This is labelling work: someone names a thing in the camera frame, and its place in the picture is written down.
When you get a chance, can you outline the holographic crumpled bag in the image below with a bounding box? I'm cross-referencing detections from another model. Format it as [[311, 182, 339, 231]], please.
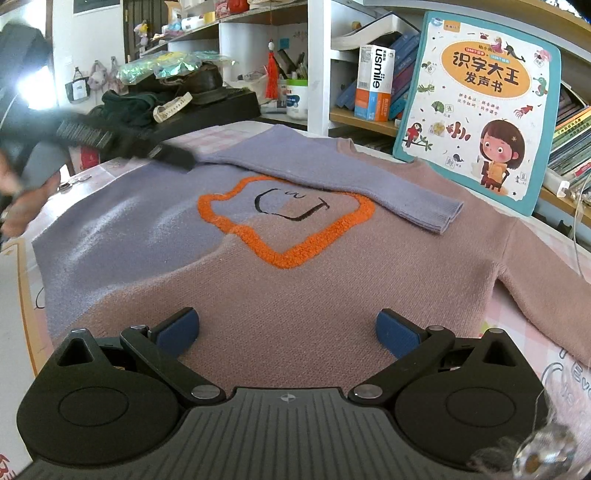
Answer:
[[117, 51, 236, 86]]

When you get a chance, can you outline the pink and purple sweater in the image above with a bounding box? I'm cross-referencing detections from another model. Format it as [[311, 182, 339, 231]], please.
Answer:
[[32, 125, 591, 393]]

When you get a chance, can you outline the teal children's sound book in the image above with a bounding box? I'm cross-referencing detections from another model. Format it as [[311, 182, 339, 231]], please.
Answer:
[[394, 11, 562, 215]]

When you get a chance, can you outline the person left hand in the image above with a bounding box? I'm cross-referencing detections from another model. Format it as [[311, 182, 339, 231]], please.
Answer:
[[0, 153, 61, 238]]

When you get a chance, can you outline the dark green garment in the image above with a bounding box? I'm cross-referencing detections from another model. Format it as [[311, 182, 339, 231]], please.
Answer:
[[88, 90, 165, 129]]

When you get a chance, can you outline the usmile white orange box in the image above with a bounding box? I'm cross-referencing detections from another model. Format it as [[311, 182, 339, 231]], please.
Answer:
[[353, 45, 396, 122]]

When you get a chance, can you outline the red tassel ornament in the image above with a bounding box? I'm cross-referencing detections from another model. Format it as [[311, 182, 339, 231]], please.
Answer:
[[266, 40, 280, 100]]

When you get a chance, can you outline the row of leaning books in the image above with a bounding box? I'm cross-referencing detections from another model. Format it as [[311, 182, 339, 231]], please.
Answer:
[[543, 82, 590, 198]]

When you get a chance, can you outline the white wristwatch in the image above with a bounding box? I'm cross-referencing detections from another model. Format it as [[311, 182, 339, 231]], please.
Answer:
[[152, 92, 192, 123]]

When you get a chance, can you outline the white plastic jar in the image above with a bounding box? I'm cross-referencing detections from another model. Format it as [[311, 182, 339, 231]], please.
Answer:
[[286, 79, 308, 120]]

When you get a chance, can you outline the white bookshelf frame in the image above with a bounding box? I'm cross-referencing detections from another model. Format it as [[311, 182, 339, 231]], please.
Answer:
[[216, 0, 362, 137]]

